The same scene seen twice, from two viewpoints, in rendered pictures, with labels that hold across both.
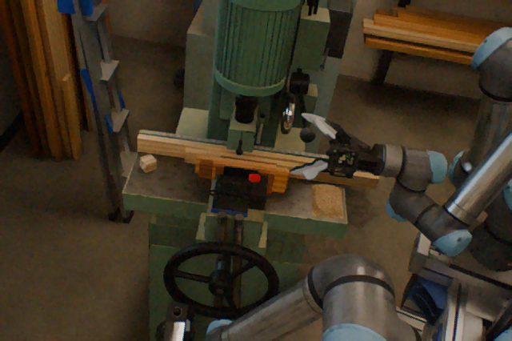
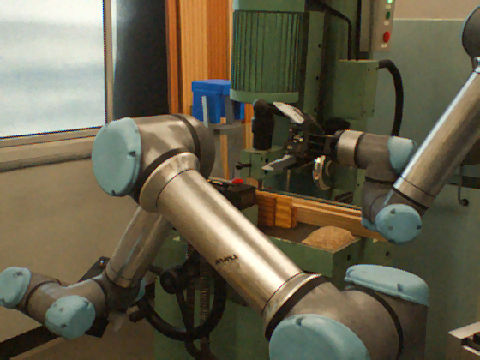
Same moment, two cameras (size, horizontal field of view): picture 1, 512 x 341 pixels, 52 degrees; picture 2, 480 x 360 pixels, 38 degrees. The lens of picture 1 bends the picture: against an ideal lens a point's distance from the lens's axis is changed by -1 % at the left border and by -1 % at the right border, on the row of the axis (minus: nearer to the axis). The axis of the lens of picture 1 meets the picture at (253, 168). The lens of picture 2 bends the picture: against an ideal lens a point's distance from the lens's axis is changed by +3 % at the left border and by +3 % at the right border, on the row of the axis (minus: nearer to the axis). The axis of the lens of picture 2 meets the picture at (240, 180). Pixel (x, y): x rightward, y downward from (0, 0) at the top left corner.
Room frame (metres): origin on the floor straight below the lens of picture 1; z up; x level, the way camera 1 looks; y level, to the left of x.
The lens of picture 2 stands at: (-0.30, -0.99, 1.40)
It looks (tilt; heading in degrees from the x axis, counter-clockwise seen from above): 13 degrees down; 37
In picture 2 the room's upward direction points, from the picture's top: 2 degrees clockwise
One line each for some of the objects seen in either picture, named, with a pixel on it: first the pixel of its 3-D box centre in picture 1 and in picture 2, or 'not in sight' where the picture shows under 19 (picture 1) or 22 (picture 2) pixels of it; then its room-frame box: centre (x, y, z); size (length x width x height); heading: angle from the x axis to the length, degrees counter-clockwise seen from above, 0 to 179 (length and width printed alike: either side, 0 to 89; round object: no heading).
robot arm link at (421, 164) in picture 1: (419, 166); (387, 156); (0.99, -0.38, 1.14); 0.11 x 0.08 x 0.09; 93
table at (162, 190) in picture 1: (236, 201); (238, 231); (1.04, 0.03, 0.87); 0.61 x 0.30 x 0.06; 93
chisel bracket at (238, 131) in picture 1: (243, 128); (265, 164); (1.17, 0.05, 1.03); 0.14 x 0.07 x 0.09; 3
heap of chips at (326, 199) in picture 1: (328, 197); (329, 233); (1.07, -0.21, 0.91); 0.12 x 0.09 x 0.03; 2
